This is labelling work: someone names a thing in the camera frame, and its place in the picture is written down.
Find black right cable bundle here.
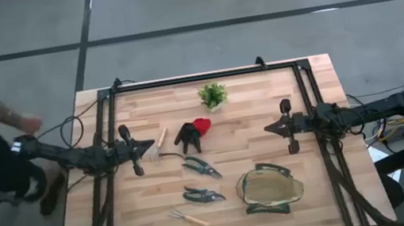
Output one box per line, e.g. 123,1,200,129
321,134,394,226

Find black round stool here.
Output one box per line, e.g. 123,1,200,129
379,170,404,210

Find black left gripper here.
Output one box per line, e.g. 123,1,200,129
110,120,160,181

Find wooden handled hand rake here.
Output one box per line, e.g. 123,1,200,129
138,126,174,163

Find thin black looped cable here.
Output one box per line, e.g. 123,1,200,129
29,77,144,154

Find wooden handled claw cultivator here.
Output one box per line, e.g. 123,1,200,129
167,204,211,226

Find white paper sheet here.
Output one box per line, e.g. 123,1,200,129
367,139,404,187

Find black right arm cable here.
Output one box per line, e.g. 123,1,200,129
343,91,370,136

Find grey cable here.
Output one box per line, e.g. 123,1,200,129
353,77,404,100

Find black pruning shears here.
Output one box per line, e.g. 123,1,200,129
180,180,227,208

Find black and red glove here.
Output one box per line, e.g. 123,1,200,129
170,115,217,158

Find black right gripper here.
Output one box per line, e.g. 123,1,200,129
259,96,310,159

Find small potted green plant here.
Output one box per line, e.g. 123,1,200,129
196,80,231,115

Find beige green gardening bag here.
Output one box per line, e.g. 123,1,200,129
233,156,309,222

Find black metal table frame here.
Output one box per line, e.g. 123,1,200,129
61,40,396,226

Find person's hand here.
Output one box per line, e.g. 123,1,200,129
20,111,45,136

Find grey power box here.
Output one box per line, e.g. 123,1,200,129
383,124,404,145

